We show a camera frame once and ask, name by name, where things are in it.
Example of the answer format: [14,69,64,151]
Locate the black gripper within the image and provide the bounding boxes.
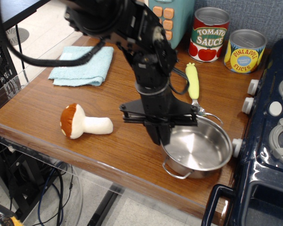
[119,83,197,145]

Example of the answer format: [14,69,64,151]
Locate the stainless steel pot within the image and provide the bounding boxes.
[162,113,233,179]

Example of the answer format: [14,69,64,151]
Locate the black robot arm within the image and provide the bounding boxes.
[65,0,197,145]

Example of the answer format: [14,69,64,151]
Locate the white stove knob bottom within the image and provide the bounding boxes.
[232,138,243,158]

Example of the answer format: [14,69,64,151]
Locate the white stove knob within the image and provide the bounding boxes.
[242,97,254,114]
[232,138,243,158]
[247,79,259,96]

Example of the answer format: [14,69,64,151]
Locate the plush brown white mushroom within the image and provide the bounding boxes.
[59,104,114,139]

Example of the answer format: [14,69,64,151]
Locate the light blue folded cloth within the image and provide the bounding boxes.
[48,47,114,87]

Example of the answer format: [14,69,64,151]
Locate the white stove knob middle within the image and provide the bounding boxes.
[242,97,254,114]

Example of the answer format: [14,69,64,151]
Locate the white stove knob top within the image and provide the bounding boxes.
[247,79,259,96]

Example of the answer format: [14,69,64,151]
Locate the pineapple slices can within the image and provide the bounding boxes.
[224,29,267,74]

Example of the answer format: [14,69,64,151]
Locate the teal cream toy microwave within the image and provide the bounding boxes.
[148,0,195,48]

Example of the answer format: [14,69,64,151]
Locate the tomato sauce can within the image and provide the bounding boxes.
[188,7,231,62]

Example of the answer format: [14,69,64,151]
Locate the dark blue toy stove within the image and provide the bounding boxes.
[202,38,283,226]

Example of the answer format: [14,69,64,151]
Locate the black side desk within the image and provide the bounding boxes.
[0,0,50,40]

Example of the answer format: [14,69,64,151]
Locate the spoon with yellow-green handle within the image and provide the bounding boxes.
[185,63,205,116]

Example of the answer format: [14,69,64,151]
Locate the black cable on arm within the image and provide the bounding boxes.
[0,0,190,96]

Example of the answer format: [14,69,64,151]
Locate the blue floor cable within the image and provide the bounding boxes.
[37,162,64,226]

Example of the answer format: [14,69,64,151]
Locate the black floor cable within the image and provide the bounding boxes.
[33,164,74,226]

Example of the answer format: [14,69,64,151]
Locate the black metal table frame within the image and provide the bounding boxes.
[0,144,57,221]

